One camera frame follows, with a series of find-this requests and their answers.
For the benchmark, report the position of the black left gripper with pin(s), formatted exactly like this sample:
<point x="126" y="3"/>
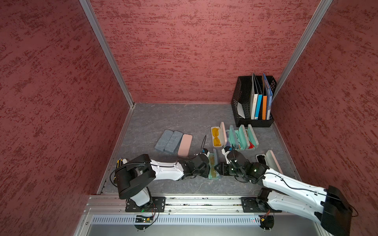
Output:
<point x="206" y="172"/>

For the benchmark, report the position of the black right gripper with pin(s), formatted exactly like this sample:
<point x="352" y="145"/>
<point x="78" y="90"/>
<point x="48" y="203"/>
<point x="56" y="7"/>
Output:
<point x="222" y="168"/>

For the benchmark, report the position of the case with clear yellow glasses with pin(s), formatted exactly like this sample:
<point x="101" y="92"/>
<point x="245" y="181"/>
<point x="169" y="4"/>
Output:
<point x="213" y="162"/>

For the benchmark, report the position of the pink case with tortoise sunglasses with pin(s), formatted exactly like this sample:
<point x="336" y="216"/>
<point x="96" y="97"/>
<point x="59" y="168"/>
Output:
<point x="185" y="144"/>

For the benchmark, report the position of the grey case with black glasses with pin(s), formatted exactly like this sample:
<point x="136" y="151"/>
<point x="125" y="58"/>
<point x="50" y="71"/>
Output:
<point x="173" y="142"/>

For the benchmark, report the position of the pink case with black glasses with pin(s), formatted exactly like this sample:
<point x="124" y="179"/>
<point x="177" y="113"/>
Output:
<point x="270" y="160"/>

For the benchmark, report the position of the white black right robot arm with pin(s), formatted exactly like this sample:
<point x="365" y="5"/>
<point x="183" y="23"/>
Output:
<point x="326" y="206"/>

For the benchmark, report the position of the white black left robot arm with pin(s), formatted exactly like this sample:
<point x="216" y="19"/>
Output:
<point x="133" y="177"/>

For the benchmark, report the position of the grey case with purple glasses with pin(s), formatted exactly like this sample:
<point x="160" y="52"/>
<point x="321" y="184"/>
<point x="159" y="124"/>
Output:
<point x="230" y="138"/>

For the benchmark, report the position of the grey case with orange glasses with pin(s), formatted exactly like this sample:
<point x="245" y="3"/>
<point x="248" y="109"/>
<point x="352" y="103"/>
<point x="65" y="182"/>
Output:
<point x="242" y="140"/>

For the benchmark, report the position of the pink case with yellow glasses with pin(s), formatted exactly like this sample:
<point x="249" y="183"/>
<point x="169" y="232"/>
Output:
<point x="218" y="133"/>

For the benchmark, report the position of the black mesh file holder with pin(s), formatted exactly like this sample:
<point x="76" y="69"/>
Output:
<point x="241" y="100"/>

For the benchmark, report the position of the cyan book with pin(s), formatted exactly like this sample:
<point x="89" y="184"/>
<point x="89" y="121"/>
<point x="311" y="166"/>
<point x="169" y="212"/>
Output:
<point x="259" y="101"/>

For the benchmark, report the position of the white book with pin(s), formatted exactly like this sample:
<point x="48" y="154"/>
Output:
<point x="254" y="97"/>

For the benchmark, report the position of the orange book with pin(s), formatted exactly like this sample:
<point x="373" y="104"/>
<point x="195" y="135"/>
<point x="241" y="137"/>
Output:
<point x="264" y="98"/>

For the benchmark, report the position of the blue book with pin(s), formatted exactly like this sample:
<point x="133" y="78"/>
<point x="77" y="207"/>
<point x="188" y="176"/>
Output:
<point x="269" y="97"/>

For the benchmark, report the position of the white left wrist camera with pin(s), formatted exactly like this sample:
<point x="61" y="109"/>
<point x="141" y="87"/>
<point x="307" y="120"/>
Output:
<point x="205" y="152"/>

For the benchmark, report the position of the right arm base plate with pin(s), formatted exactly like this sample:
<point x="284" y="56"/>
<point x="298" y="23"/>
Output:
<point x="256" y="205"/>

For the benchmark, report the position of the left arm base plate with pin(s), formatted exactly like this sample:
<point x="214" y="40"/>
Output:
<point x="154" y="204"/>

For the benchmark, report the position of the aluminium front rail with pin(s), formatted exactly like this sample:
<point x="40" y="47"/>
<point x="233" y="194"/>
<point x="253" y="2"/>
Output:
<point x="191" y="215"/>

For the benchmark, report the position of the aluminium corner post right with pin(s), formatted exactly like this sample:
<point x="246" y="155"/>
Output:
<point x="304" y="40"/>

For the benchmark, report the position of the aluminium corner post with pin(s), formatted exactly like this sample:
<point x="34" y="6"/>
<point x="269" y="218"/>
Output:
<point x="304" y="40"/>
<point x="90" y="14"/>

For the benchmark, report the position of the aluminium corner post left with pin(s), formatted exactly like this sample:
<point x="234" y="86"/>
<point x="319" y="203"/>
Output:
<point x="90" y="14"/>

